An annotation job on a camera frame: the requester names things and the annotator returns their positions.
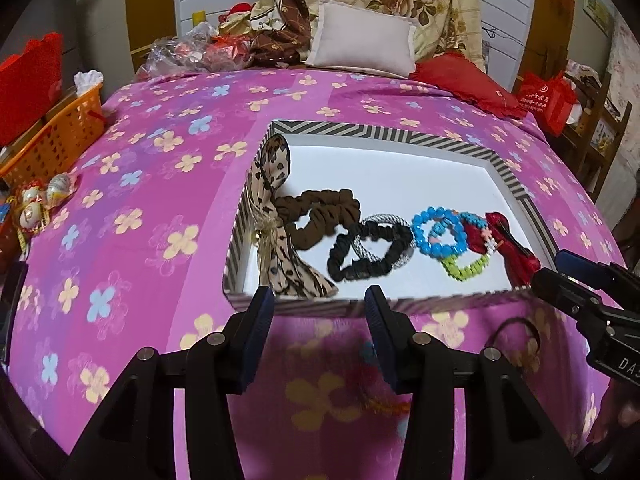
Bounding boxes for grey refrigerator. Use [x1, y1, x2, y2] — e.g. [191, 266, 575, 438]
[75, 0, 131, 71]

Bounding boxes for thin black hair tie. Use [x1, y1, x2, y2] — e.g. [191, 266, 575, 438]
[484, 316, 543, 361]

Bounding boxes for blue bead bracelet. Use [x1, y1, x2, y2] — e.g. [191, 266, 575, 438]
[412, 206, 470, 259]

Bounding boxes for clear plastic bags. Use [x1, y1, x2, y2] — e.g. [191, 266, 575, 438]
[135, 20, 251, 78]

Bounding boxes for leopard print bow hair tie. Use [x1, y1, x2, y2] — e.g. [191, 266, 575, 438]
[245, 135, 340, 298]

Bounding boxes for green bead bracelet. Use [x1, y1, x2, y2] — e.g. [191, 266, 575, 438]
[442, 251, 491, 282]

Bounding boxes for orange plastic basket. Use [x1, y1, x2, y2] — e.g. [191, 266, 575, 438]
[0, 82, 106, 188]

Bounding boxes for wooden chair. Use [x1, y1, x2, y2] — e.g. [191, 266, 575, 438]
[562, 60, 633, 201]

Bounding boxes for red gift bag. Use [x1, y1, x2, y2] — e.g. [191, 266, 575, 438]
[0, 32, 66, 146]

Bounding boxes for red bow hair clip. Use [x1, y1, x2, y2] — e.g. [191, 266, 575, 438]
[484, 211, 542, 287]

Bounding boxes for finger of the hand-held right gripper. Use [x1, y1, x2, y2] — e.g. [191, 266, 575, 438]
[554, 249, 640, 291]
[531, 267, 608, 328]

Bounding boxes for white cushion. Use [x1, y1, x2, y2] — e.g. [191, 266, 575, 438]
[306, 0, 417, 78]

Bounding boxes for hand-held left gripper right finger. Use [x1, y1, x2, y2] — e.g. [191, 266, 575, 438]
[364, 285, 583, 480]

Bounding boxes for red plush toy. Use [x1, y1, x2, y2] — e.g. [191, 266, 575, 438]
[218, 2, 256, 28]

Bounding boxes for white tissue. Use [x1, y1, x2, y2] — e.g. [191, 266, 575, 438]
[74, 69, 105, 97]

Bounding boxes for brown patterned quilt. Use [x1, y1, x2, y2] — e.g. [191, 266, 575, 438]
[249, 0, 321, 68]

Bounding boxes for brown scrunchie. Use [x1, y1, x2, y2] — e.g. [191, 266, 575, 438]
[272, 187, 362, 252]

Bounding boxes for black flat device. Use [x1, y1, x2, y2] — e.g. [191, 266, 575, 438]
[0, 260, 28, 366]

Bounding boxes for red pillow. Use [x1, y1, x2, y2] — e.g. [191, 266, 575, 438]
[410, 51, 521, 120]

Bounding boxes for white grey braided hair tie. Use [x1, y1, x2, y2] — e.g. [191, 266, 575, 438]
[352, 212, 416, 268]

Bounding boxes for black scrunchie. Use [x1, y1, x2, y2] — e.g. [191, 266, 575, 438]
[327, 220, 415, 282]

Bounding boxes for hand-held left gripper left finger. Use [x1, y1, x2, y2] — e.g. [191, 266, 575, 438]
[72, 285, 276, 480]

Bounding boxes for black white striped box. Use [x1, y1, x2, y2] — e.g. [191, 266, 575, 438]
[222, 119, 561, 318]

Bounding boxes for red shopping bag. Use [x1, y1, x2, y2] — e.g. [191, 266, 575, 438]
[517, 71, 578, 136]

